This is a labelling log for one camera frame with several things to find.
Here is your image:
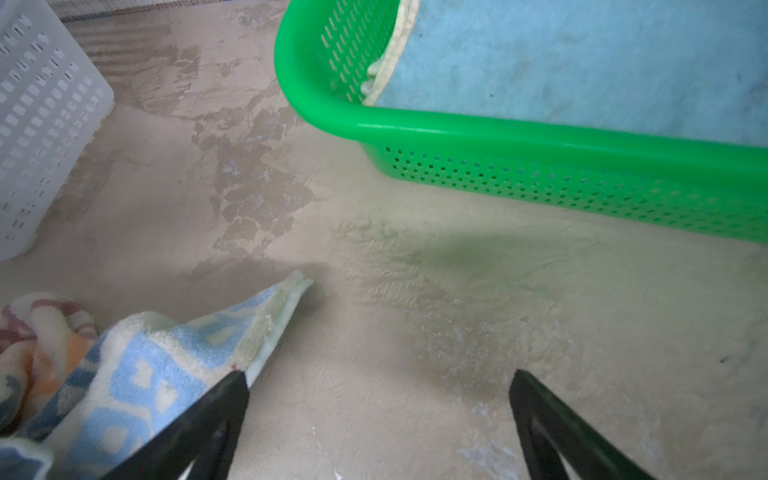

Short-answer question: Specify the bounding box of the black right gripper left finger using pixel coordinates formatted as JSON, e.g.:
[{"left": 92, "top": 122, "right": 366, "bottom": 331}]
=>
[{"left": 105, "top": 371, "right": 249, "bottom": 480}]

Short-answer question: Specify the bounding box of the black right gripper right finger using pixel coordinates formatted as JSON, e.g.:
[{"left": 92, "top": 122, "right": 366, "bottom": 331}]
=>
[{"left": 509, "top": 369, "right": 651, "bottom": 479}]

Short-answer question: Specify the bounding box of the striped rabbit text towel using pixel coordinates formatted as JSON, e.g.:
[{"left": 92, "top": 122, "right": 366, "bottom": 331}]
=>
[{"left": 1, "top": 272, "right": 311, "bottom": 479}]

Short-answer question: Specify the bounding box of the pale yellow towel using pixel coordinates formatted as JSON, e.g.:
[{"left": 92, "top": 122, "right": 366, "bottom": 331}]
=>
[{"left": 361, "top": 1, "right": 767, "bottom": 147}]

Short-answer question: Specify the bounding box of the white plastic laundry basket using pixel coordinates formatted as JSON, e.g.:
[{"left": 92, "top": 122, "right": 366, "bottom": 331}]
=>
[{"left": 1, "top": 1, "right": 115, "bottom": 260}]

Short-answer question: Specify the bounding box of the green plastic basket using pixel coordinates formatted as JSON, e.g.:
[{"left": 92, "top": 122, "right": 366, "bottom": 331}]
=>
[{"left": 274, "top": 1, "right": 767, "bottom": 243}]

